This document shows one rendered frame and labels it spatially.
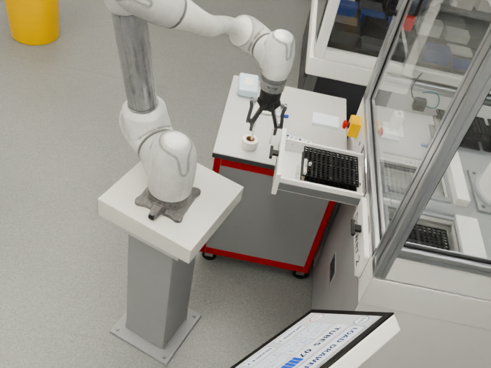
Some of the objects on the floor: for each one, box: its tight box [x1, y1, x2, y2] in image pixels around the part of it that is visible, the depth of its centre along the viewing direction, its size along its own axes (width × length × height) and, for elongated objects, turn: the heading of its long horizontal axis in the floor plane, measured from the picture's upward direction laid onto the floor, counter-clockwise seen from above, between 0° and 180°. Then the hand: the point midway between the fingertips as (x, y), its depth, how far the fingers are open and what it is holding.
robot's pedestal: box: [110, 223, 201, 366], centre depth 228 cm, size 30×30×76 cm
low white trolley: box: [199, 75, 347, 279], centre depth 280 cm, size 58×62×76 cm
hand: (262, 133), depth 205 cm, fingers open, 6 cm apart
